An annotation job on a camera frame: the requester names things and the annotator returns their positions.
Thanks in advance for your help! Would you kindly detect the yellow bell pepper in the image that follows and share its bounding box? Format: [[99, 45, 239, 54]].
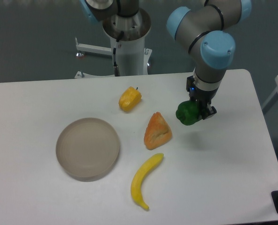
[[118, 86, 142, 112]]

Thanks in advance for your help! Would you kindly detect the grey round plate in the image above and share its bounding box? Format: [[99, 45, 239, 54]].
[[56, 118, 120, 181]]

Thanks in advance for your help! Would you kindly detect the orange triangular bread piece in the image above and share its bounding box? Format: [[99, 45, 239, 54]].
[[144, 112, 172, 150]]

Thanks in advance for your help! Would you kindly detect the green bell pepper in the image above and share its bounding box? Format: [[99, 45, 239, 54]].
[[176, 100, 201, 126]]

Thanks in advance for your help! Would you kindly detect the yellow banana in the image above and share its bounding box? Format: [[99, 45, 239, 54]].
[[130, 153, 164, 211]]

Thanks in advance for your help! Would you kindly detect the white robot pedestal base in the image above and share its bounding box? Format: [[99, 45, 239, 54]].
[[75, 8, 152, 76]]

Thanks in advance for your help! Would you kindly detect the black cable on pedestal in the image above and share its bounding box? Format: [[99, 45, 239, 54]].
[[112, 30, 124, 77]]

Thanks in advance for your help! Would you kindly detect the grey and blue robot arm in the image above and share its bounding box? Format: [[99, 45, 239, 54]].
[[80, 0, 252, 126]]

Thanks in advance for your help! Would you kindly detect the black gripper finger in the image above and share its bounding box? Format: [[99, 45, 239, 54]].
[[199, 101, 217, 120]]

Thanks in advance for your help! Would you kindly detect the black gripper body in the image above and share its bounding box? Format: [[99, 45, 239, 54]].
[[186, 75, 218, 105]]

